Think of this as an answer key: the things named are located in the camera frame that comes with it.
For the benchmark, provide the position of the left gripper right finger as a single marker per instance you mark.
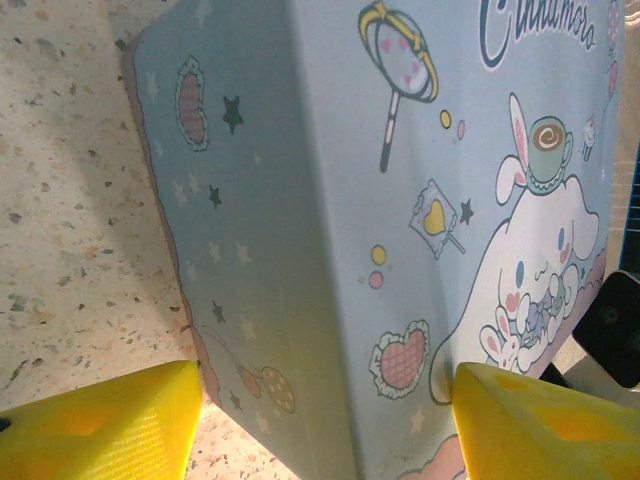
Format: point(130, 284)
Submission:
point(540, 430)

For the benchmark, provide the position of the cartoon print tin box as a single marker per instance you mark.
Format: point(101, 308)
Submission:
point(350, 200)

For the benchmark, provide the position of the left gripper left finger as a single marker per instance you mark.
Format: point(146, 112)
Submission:
point(100, 430)

